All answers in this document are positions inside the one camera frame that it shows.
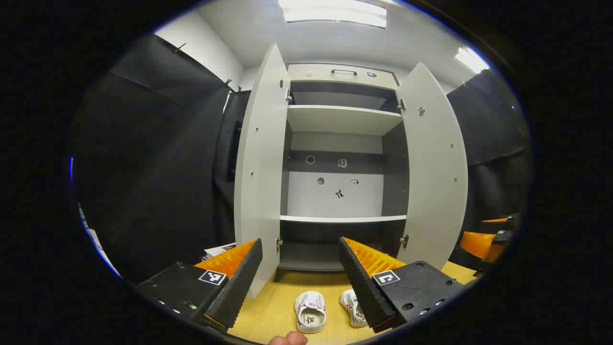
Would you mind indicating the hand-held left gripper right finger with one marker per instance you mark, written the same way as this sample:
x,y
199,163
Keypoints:
x,y
364,287

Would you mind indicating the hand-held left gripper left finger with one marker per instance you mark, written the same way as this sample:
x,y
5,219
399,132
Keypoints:
x,y
239,287

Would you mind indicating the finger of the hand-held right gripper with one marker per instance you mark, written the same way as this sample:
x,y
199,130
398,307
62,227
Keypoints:
x,y
479,244
512,220

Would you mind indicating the white shoe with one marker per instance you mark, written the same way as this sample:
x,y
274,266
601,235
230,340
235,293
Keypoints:
x,y
351,306
310,314

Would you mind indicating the grey shoe cabinet door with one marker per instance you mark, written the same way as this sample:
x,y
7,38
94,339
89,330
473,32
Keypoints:
x,y
433,182
261,167

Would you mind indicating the grey shoe cabinet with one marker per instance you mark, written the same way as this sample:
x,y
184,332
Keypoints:
x,y
335,201

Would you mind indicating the white cover book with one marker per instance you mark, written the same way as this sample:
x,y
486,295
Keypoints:
x,y
218,250

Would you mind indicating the small ceiling light panel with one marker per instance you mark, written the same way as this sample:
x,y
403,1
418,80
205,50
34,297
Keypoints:
x,y
471,60

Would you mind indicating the large ceiling light panel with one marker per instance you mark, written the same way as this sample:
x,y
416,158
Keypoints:
x,y
333,12

